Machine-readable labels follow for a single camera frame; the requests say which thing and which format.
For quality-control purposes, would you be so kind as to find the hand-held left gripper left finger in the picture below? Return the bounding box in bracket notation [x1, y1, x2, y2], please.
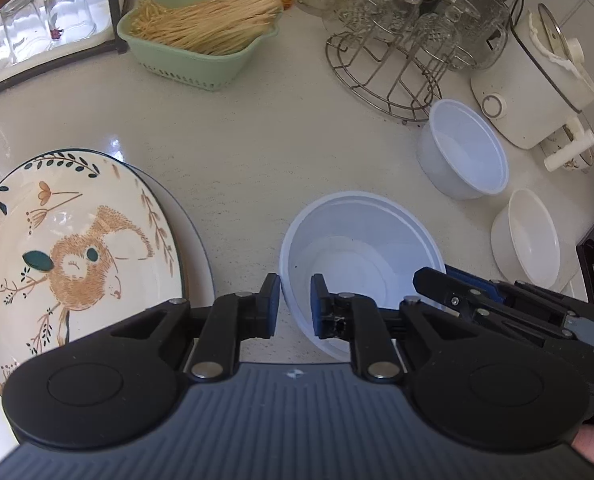
[74, 274, 282, 384]

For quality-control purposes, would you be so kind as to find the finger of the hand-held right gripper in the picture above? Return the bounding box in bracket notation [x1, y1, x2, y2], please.
[445, 264, 594, 324]
[413, 267, 574, 347]

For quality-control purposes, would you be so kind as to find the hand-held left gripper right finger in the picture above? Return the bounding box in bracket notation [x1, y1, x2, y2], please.
[310, 274, 478, 384]

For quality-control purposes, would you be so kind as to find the translucent plastic bowl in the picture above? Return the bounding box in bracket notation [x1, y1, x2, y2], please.
[279, 189, 448, 362]
[416, 98, 510, 201]

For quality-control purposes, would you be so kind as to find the rabbit print plate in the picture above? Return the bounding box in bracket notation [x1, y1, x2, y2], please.
[0, 148, 186, 403]

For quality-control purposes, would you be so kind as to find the cream ceramic bowl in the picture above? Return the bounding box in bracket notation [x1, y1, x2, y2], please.
[490, 188, 562, 291]

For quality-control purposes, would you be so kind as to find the floral print mug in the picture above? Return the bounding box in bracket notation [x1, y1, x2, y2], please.
[539, 126, 594, 174]

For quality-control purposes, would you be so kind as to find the white electric cooker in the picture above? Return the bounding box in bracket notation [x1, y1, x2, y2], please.
[470, 3, 594, 172]

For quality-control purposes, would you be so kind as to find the green plastic basket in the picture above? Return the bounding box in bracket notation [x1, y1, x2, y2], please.
[116, 0, 280, 93]

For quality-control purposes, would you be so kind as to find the glass pot lid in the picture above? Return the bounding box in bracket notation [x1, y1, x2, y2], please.
[536, 2, 588, 78]

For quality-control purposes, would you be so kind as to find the bundle of dry noodles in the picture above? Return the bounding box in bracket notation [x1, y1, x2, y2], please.
[128, 0, 284, 57]

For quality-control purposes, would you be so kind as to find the black dish rack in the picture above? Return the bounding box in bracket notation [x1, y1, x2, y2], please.
[0, 0, 134, 107]

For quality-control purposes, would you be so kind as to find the white drip tray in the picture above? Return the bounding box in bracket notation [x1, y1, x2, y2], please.
[0, 0, 124, 97]

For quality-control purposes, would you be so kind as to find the wire glass rack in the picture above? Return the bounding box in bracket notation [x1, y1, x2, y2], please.
[325, 25, 444, 123]

